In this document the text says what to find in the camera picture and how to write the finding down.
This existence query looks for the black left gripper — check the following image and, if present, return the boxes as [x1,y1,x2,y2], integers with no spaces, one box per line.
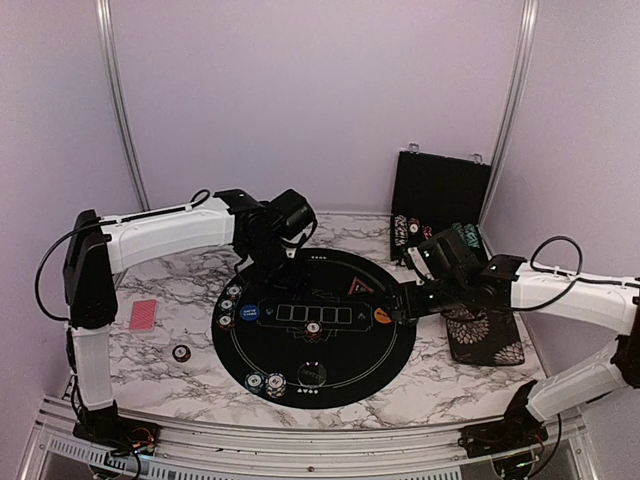
[244,236,316,298]

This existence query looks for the small blue ten chip stack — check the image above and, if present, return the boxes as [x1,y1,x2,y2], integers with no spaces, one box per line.
[226,284,242,299]

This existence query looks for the blue small blind button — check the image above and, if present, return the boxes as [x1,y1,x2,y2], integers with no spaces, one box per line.
[239,304,260,321]

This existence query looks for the orange big blind button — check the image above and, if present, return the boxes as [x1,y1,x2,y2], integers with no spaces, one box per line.
[374,308,393,325]

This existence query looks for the small green fifty chip stack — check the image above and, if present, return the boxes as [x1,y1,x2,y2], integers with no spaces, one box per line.
[219,299,235,316]

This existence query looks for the clear round dealer button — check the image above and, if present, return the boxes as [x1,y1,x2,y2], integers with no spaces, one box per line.
[297,362,327,388]

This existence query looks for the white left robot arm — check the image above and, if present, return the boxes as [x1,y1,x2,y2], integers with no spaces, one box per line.
[42,189,317,445]

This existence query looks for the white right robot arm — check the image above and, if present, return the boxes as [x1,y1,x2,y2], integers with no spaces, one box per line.
[388,230,639,448]

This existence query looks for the black floral rectangular tray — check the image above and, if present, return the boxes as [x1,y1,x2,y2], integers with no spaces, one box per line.
[441,307,525,367]

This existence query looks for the green chips in case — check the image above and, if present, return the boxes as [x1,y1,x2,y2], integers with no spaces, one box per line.
[451,222,483,250]

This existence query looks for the round black poker mat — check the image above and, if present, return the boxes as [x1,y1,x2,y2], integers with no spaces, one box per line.
[211,248,416,410]

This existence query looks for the black poker chip case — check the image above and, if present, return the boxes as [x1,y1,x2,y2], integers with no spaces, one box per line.
[390,150,491,264]

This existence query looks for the red playing card deck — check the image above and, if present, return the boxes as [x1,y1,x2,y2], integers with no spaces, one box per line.
[129,300,157,333]

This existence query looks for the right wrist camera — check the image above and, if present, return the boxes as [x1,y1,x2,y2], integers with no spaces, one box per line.
[404,228,488,285]

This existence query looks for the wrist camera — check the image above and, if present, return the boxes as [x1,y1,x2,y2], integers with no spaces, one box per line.
[404,228,488,285]
[265,189,318,249]

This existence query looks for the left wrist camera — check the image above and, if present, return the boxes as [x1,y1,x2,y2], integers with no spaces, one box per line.
[265,189,318,249]

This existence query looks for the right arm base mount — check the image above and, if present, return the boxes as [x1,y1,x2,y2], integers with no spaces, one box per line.
[457,411,549,458]

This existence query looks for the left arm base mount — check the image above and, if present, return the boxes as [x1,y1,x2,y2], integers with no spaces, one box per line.
[73,401,160,452]

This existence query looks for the aluminium front rail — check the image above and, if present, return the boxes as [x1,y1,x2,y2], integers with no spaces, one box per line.
[18,397,598,479]

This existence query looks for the right aluminium frame post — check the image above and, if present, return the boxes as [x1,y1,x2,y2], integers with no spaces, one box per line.
[481,0,539,223]

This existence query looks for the aluminium frame post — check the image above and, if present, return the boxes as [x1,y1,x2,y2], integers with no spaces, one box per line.
[481,0,539,223]
[94,0,151,211]

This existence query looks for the left aluminium frame post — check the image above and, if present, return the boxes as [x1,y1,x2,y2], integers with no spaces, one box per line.
[94,0,151,211]

